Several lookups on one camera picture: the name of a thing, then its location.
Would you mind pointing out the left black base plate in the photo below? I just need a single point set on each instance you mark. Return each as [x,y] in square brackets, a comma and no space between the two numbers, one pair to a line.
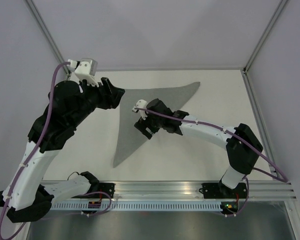
[106,187]

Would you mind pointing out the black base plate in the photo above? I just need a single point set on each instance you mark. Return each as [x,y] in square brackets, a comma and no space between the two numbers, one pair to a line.
[213,190]
[106,187]

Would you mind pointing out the left aluminium frame post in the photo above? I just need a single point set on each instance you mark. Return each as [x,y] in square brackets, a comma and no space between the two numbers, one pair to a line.
[34,11]

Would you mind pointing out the aluminium frame post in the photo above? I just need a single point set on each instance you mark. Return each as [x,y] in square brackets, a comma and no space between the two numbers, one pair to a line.
[34,11]
[265,34]

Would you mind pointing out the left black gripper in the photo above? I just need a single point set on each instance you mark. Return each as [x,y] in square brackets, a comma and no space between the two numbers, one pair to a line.
[110,95]

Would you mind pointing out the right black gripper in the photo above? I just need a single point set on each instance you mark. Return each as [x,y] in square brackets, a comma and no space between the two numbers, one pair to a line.
[142,125]

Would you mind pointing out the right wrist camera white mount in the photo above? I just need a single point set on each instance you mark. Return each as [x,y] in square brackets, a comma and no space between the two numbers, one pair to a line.
[139,108]

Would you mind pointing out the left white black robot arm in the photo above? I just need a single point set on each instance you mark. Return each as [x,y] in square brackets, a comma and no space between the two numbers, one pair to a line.
[71,105]

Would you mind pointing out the white slotted cable duct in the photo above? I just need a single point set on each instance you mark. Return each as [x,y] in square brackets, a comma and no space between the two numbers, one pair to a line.
[163,206]

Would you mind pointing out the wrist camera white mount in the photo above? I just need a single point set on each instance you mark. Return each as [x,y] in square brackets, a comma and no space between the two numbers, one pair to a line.
[85,69]
[139,108]

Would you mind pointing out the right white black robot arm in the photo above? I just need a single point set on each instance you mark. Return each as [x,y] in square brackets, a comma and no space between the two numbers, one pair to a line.
[240,143]

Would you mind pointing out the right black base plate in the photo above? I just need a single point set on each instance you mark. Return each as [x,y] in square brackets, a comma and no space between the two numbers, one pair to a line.
[213,190]

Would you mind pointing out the aluminium mounting rail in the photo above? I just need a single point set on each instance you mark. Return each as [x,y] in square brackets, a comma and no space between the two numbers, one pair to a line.
[258,190]

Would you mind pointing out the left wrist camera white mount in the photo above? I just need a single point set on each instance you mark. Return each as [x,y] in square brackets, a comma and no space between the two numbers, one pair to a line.
[85,69]

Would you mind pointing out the right aluminium frame post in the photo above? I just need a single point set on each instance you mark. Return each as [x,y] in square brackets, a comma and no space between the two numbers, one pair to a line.
[265,34]

